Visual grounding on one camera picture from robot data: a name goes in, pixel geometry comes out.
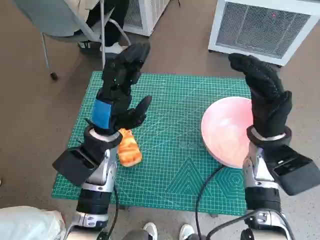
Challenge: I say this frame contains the braided toasted bread loaf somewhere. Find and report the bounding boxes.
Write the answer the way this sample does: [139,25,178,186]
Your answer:
[117,127,143,168]

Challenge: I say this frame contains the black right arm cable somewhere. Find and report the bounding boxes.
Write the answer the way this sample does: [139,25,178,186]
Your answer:
[205,209,296,240]

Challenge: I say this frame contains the pink bowl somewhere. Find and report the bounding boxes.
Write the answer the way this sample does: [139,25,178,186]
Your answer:
[201,97,253,169]

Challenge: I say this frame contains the standing person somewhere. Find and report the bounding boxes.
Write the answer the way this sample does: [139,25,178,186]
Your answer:
[123,221,208,240]

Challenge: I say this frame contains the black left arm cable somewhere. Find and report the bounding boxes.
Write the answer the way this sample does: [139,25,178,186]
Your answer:
[99,183,121,240]

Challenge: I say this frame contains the green cutting mat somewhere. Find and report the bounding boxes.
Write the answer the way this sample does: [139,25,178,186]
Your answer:
[51,71,253,216]

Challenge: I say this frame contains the grey chair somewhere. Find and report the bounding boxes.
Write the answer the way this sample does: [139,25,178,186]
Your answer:
[12,0,133,81]

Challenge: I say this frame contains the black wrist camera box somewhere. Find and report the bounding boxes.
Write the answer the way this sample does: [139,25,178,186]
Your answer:
[271,144,320,197]
[51,147,101,187]

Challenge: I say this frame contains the small white mesh cabinet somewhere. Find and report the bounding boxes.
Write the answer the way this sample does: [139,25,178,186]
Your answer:
[122,0,171,37]

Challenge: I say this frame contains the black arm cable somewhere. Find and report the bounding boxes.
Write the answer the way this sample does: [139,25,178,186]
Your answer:
[99,183,121,240]
[205,209,296,240]

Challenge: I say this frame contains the large white mesh cabinet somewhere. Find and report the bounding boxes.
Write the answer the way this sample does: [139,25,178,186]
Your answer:
[207,0,320,66]

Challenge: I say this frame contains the seated person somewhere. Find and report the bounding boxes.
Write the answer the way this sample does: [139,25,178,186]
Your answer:
[72,0,131,55]

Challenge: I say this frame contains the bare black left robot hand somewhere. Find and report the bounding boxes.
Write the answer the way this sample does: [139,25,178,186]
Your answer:
[86,42,153,137]

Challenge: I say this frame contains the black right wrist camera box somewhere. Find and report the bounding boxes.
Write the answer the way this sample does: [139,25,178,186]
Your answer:
[271,144,320,197]

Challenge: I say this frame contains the long black robot cable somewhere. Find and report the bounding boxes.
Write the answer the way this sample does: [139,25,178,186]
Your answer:
[194,166,227,240]

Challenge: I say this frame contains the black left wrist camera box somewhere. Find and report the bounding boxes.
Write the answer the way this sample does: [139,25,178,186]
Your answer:
[51,147,101,187]

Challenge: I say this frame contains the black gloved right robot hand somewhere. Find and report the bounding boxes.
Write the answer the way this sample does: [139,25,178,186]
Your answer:
[227,52,293,138]

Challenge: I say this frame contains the white plastic bag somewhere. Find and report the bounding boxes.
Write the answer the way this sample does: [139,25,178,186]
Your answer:
[0,206,66,240]

